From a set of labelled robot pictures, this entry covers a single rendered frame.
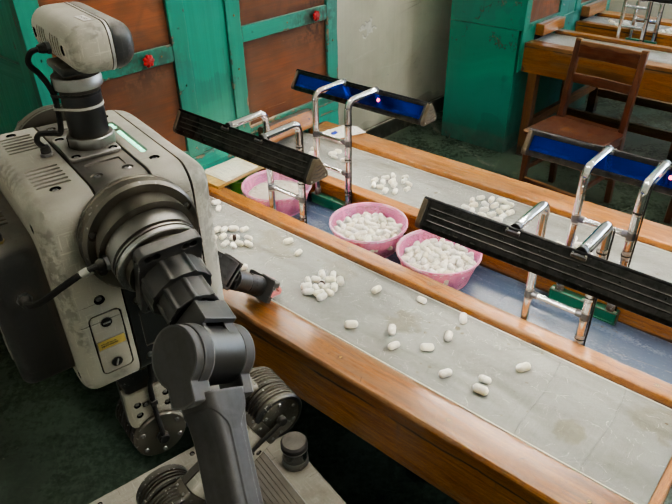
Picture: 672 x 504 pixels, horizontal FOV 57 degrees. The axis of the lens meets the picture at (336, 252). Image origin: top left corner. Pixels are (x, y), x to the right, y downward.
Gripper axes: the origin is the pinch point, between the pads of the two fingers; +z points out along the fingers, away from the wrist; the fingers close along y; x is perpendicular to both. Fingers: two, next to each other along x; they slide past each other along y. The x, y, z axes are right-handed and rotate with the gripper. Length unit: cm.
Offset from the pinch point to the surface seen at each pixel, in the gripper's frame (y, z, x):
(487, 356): -58, 15, -8
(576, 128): 14, 210, -133
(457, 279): -34, 34, -24
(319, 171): -0.8, -5.4, -35.8
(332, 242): 5.0, 21.7, -18.8
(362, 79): 159, 192, -128
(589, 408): -85, 15, -8
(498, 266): -38, 51, -33
